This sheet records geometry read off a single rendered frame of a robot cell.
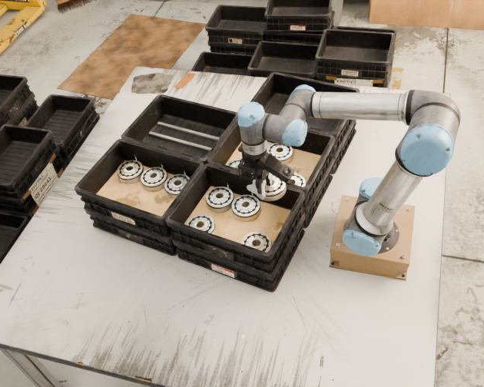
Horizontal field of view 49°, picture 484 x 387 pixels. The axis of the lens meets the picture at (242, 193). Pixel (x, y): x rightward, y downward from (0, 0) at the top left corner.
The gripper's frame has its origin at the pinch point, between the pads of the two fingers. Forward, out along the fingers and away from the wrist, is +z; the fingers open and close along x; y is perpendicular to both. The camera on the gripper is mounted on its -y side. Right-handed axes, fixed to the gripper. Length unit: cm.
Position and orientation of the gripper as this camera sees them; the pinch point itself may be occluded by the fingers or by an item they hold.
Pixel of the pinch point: (266, 192)
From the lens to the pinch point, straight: 175.3
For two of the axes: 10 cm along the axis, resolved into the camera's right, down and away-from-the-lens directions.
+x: -4.4, 7.2, -5.4
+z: 1.1, 6.4, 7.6
